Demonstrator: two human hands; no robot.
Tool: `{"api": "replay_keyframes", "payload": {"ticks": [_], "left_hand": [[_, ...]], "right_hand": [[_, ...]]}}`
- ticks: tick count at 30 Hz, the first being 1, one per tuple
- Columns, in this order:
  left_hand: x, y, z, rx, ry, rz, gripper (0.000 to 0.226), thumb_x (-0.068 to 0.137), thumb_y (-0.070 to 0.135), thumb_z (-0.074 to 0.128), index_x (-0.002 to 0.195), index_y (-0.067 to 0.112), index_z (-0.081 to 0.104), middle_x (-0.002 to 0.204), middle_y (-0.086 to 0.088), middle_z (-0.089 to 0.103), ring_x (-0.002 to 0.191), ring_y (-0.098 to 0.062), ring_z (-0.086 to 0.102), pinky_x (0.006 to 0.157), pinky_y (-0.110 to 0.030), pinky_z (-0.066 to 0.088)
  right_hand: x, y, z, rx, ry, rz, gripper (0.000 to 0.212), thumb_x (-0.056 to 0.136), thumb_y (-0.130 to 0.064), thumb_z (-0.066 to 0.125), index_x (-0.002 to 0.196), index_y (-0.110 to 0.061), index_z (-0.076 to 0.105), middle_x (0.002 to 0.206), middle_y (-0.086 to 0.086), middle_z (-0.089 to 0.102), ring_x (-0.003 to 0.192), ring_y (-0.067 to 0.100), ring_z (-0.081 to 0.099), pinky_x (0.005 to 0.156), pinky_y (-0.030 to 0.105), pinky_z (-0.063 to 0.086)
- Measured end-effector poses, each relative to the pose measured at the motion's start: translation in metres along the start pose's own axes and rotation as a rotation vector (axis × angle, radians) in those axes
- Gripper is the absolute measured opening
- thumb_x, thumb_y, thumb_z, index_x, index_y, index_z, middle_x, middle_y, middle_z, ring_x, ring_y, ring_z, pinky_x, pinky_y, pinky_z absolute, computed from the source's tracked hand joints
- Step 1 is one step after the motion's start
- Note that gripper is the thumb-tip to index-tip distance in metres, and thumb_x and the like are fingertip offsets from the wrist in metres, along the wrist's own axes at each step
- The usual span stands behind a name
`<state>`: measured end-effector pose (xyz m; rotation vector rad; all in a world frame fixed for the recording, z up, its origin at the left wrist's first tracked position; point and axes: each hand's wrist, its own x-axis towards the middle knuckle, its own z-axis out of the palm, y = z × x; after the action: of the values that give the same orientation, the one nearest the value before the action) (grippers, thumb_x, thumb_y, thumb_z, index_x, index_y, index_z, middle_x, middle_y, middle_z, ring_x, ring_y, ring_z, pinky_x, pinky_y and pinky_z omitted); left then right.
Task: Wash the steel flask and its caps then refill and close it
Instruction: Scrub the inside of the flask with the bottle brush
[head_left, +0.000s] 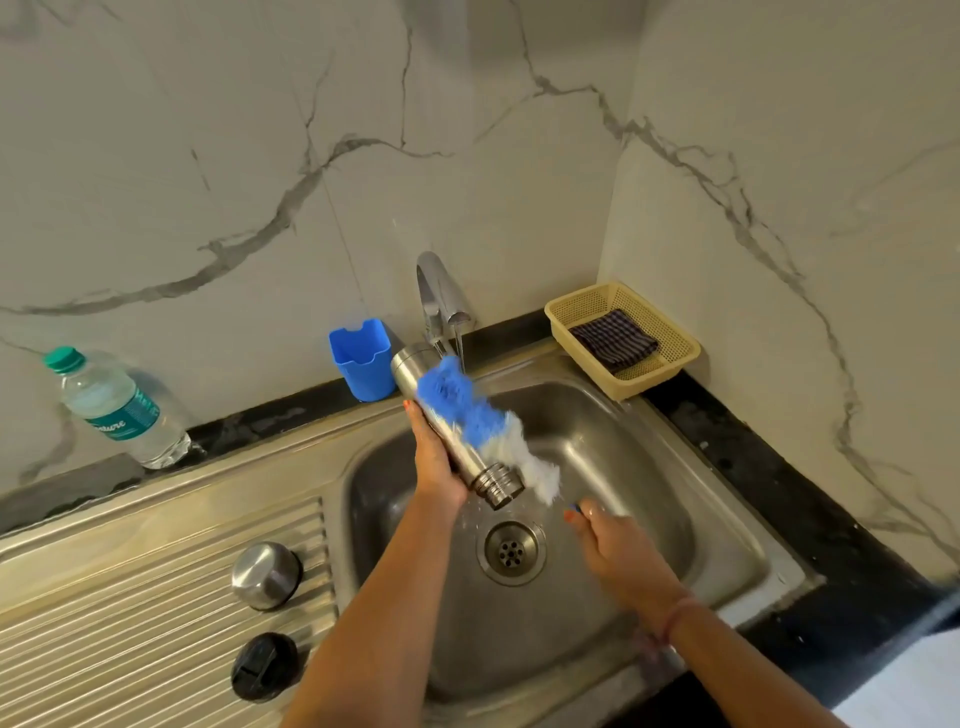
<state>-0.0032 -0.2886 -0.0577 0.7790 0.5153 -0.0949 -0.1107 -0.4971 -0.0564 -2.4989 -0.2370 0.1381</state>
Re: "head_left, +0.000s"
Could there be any stainless steel sink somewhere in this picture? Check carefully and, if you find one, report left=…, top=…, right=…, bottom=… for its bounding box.
left=0, top=337, right=826, bottom=728

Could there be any chrome faucet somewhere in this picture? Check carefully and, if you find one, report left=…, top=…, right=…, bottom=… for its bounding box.
left=416, top=251, right=477, bottom=361

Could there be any person's left forearm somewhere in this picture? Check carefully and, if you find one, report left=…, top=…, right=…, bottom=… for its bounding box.
left=281, top=491, right=463, bottom=728

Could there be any person's right hand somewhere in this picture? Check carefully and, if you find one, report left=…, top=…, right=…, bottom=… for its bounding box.
left=563, top=500, right=695, bottom=639

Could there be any person's left hand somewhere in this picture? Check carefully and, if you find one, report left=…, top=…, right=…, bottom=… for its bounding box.
left=403, top=398, right=470, bottom=511

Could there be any yellow plastic basket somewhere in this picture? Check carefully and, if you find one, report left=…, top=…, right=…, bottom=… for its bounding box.
left=544, top=281, right=703, bottom=403

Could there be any clear plastic water bottle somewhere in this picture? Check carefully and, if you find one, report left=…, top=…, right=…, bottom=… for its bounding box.
left=41, top=345, right=193, bottom=471

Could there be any steel cup cap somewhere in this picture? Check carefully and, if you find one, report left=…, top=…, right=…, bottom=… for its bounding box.
left=230, top=541, right=304, bottom=613

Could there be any blue white bottle brush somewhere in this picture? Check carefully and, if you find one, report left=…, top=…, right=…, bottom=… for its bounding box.
left=416, top=355, right=585, bottom=524

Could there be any blue plastic brush holder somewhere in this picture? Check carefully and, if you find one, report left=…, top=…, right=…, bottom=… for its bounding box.
left=327, top=318, right=397, bottom=403

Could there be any stainless steel flask body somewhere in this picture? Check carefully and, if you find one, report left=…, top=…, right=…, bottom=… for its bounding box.
left=389, top=344, right=526, bottom=512

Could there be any person's right forearm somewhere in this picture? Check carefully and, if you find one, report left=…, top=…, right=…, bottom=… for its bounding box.
left=663, top=599, right=849, bottom=728

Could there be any dark checked cloth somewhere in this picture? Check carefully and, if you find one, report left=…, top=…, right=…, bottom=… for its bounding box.
left=568, top=308, right=661, bottom=376

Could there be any black stopper lid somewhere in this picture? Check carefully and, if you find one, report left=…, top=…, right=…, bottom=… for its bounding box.
left=230, top=632, right=301, bottom=704

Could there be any pink thread bracelet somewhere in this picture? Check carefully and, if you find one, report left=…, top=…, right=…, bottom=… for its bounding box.
left=637, top=596, right=699, bottom=658

